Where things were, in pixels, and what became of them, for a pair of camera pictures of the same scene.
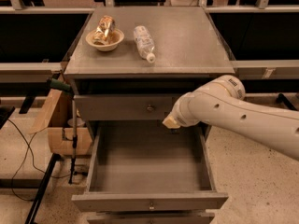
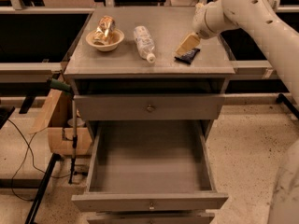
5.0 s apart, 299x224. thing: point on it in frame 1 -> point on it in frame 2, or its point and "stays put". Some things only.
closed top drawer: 124,107 stays put
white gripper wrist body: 181,115 -> 200,22
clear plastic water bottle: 145,43 stays put
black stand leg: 32,216 stays put
